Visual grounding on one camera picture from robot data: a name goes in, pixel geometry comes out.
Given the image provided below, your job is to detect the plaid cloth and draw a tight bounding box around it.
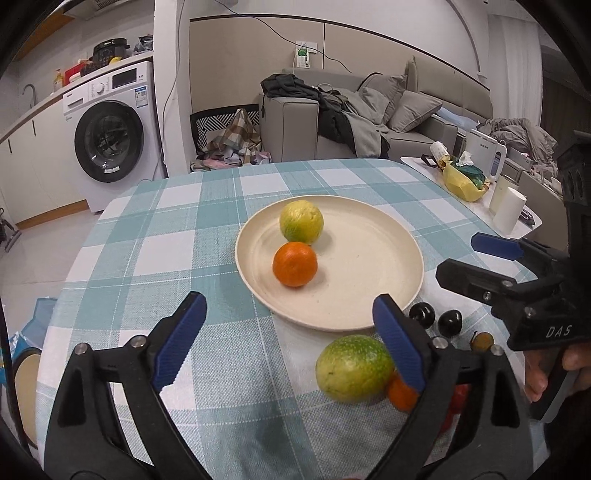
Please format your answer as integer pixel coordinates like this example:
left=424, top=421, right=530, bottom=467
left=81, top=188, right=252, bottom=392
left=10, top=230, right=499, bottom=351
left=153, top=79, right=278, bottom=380
left=203, top=108, right=264, bottom=162

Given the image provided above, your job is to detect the person's right hand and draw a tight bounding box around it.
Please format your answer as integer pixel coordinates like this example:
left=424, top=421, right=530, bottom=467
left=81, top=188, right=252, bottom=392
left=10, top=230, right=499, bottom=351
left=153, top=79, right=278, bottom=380
left=523, top=342, right=591, bottom=402

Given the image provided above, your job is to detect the cream round plate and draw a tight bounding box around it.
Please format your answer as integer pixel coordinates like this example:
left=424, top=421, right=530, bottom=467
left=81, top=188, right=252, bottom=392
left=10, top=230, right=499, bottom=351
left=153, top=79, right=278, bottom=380
left=235, top=195, right=424, bottom=332

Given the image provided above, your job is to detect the black jacket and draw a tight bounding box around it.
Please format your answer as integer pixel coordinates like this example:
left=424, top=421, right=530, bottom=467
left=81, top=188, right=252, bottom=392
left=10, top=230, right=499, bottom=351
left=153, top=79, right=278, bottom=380
left=261, top=74, right=356, bottom=144

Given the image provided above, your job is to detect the gray sofa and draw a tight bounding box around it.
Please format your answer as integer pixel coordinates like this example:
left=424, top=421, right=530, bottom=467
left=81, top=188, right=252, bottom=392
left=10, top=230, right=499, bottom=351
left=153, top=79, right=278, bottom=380
left=257, top=55, right=495, bottom=162

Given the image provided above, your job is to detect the white appliance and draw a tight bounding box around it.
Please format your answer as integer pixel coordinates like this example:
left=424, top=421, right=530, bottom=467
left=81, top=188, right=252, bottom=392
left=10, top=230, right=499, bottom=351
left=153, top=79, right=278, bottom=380
left=462, top=129, right=508, bottom=181

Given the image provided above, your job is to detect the white cup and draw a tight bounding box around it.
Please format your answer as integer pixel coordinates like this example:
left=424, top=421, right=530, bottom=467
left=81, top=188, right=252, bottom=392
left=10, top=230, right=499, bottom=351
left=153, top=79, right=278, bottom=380
left=488, top=175, right=527, bottom=234

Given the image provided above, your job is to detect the light blue pillow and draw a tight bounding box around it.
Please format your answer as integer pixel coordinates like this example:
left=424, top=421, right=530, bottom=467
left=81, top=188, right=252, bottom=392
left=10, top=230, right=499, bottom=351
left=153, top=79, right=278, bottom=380
left=436, top=107, right=476, bottom=134

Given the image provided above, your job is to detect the gray cushion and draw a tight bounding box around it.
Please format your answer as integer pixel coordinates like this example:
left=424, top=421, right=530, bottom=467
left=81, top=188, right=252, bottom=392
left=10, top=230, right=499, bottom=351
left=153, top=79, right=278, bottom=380
left=358, top=74, right=407, bottom=125
left=388, top=90, right=443, bottom=134

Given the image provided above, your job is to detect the yellow plastic bag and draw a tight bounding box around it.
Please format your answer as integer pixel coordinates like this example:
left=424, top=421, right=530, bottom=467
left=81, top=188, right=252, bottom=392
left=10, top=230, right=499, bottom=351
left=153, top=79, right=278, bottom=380
left=442, top=154, right=488, bottom=202

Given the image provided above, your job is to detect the black patterned laundry basket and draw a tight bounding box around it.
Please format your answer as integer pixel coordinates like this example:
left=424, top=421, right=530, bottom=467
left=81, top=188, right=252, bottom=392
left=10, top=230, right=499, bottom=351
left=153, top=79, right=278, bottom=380
left=189, top=104, right=262, bottom=162

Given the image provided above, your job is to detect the round wooden stool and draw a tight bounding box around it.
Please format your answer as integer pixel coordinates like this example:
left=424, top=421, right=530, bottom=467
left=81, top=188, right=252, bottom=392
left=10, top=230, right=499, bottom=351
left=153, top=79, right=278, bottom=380
left=11, top=351, right=44, bottom=450

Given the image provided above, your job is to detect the range hood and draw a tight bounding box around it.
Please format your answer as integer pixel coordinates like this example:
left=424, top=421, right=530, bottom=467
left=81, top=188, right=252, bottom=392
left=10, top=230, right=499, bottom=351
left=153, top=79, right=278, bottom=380
left=60, top=0, right=153, bottom=19

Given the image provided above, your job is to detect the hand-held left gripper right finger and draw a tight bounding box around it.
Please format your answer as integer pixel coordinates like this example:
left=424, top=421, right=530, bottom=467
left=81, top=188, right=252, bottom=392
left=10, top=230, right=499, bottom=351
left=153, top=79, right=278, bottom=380
left=365, top=294, right=550, bottom=480

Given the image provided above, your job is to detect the white side table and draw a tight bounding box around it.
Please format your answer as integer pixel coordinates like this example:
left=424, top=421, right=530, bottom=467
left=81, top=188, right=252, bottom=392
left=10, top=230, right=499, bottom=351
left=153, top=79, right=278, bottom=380
left=399, top=156, right=543, bottom=238

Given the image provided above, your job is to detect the white washing machine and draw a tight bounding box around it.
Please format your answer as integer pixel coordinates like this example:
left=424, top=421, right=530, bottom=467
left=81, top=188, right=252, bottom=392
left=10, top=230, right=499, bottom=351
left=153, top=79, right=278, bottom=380
left=62, top=61, right=162, bottom=214

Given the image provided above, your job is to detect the yellow-green citrus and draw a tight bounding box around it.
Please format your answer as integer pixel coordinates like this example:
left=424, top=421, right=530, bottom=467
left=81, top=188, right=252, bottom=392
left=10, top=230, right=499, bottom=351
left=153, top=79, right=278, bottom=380
left=279, top=199, right=325, bottom=245

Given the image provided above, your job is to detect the green-yellow passion fruit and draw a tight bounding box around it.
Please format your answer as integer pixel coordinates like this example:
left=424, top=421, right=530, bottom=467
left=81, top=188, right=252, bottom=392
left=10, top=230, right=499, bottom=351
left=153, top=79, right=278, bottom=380
left=315, top=335, right=397, bottom=403

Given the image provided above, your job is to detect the blue plastic bag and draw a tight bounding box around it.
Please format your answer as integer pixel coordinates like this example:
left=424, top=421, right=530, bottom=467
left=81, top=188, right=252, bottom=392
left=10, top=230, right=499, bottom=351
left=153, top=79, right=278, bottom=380
left=9, top=298, right=58, bottom=365

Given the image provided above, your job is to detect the red box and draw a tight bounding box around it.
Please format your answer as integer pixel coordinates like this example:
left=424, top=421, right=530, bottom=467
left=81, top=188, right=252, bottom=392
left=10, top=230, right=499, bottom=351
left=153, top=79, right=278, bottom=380
left=64, top=62, right=93, bottom=86

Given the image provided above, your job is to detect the small orange kumquat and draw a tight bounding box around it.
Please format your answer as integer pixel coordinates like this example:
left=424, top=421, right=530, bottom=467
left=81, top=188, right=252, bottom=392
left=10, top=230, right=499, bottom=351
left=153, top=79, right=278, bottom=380
left=387, top=371, right=421, bottom=413

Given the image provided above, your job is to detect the gray garment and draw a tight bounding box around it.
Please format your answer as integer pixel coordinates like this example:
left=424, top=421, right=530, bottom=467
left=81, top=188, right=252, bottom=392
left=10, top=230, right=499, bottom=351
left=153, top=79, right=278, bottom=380
left=342, top=111, right=391, bottom=158

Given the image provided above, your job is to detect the black pressure cooker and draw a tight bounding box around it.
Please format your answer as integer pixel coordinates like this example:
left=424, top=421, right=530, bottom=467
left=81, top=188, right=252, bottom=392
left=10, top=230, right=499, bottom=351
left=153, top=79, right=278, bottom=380
left=92, top=38, right=130, bottom=65

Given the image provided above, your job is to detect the dark purple round fruit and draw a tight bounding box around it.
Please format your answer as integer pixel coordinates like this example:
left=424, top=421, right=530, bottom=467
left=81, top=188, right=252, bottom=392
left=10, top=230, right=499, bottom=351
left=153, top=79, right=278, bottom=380
left=438, top=310, right=464, bottom=337
left=409, top=302, right=437, bottom=329

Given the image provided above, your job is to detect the black wall cable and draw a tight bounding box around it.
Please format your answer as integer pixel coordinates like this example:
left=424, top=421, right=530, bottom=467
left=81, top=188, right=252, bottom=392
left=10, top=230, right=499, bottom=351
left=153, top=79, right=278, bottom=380
left=215, top=0, right=354, bottom=77

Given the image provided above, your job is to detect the orange tangerine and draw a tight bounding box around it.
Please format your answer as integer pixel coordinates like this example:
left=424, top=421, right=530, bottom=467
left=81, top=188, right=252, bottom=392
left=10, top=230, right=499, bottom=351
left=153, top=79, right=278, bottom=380
left=272, top=242, right=319, bottom=288

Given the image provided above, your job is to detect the pile of clothes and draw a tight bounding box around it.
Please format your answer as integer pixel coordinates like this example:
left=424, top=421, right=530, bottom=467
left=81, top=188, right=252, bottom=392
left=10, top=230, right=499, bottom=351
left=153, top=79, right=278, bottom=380
left=189, top=150, right=275, bottom=174

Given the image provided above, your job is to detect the white green wall charger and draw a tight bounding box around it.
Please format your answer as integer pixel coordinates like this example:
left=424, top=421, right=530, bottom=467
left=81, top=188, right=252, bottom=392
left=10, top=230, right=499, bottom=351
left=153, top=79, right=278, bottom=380
left=293, top=41, right=319, bottom=70

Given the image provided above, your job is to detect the white kitchen counter cabinet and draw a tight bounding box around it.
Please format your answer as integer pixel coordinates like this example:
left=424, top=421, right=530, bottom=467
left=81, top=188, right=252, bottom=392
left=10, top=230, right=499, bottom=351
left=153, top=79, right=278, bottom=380
left=0, top=88, right=88, bottom=227

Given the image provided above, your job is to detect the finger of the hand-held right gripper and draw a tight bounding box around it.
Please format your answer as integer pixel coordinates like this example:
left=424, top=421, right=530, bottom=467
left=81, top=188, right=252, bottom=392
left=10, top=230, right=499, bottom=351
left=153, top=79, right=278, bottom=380
left=470, top=232, right=572, bottom=278
left=435, top=258, right=566, bottom=333

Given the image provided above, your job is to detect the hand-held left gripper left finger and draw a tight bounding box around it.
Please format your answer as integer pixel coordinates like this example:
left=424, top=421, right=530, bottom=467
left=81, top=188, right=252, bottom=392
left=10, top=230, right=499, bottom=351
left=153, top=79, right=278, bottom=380
left=44, top=291, right=213, bottom=480

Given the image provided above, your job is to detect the gray blanket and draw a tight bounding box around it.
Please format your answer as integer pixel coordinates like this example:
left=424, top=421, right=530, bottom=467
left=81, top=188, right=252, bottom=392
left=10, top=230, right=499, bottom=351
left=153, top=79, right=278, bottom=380
left=478, top=117, right=559, bottom=162

